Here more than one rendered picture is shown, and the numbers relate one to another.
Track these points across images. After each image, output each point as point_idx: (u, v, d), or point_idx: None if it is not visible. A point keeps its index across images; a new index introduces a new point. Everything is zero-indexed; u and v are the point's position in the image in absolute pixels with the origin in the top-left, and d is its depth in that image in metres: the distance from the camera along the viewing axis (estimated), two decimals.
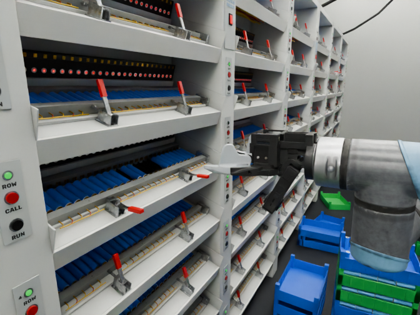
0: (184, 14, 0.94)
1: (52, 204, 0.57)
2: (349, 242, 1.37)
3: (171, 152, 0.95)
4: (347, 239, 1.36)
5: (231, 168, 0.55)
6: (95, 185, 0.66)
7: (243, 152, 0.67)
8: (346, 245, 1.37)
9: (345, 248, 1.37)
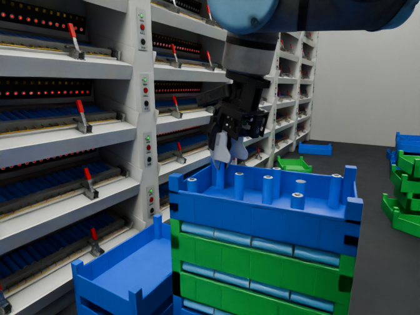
0: None
1: None
2: (224, 171, 0.64)
3: None
4: (219, 165, 0.63)
5: None
6: None
7: (219, 159, 0.62)
8: (218, 179, 0.64)
9: (217, 186, 0.64)
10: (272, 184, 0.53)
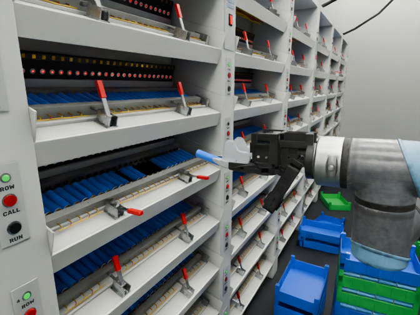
0: (184, 15, 0.94)
1: (50, 205, 0.57)
2: (212, 155, 0.64)
3: (171, 154, 0.94)
4: (219, 157, 0.64)
5: (229, 162, 0.58)
6: (94, 187, 0.66)
7: None
8: (207, 154, 0.66)
9: (202, 152, 0.67)
10: None
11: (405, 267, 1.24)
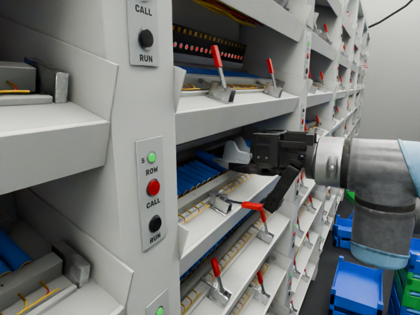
0: None
1: None
2: (212, 155, 0.64)
3: None
4: (219, 157, 0.64)
5: (229, 163, 0.58)
6: (190, 178, 0.56)
7: None
8: (207, 154, 0.66)
9: (202, 152, 0.67)
10: None
11: None
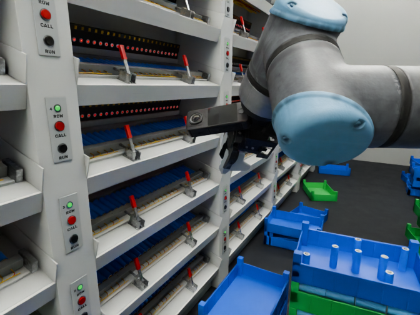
0: None
1: None
2: None
3: None
4: None
5: None
6: None
7: None
8: None
9: None
10: (361, 255, 0.75)
11: (403, 279, 0.74)
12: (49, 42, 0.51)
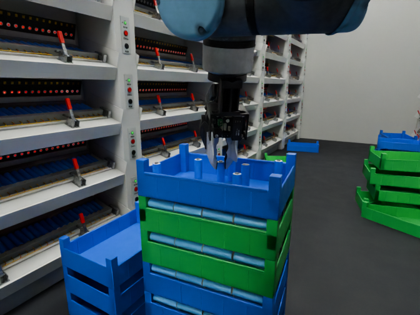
0: None
1: None
2: None
3: None
4: None
5: (239, 147, 0.61)
6: None
7: (215, 158, 0.62)
8: None
9: None
10: (224, 168, 0.63)
11: None
12: None
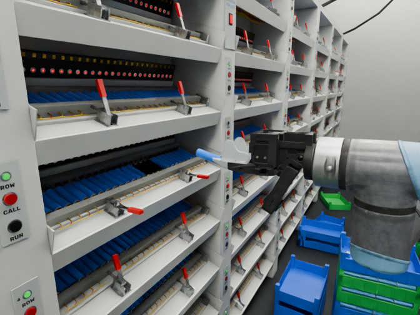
0: (184, 14, 0.94)
1: (50, 204, 0.57)
2: (126, 175, 0.74)
3: (171, 153, 0.94)
4: (133, 177, 0.75)
5: (228, 163, 0.58)
6: (94, 186, 0.66)
7: None
8: (125, 172, 0.76)
9: (120, 170, 0.77)
10: (214, 157, 0.63)
11: None
12: None
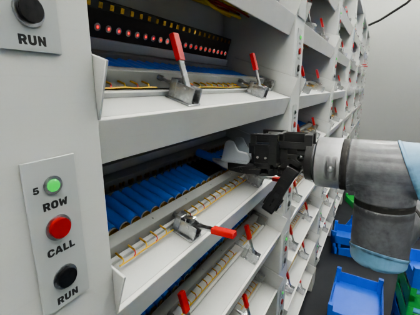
0: None
1: None
2: (187, 178, 0.55)
3: None
4: (196, 181, 0.55)
5: (229, 163, 0.58)
6: (153, 195, 0.46)
7: None
8: (183, 174, 0.57)
9: (177, 171, 0.57)
10: (214, 157, 0.63)
11: None
12: None
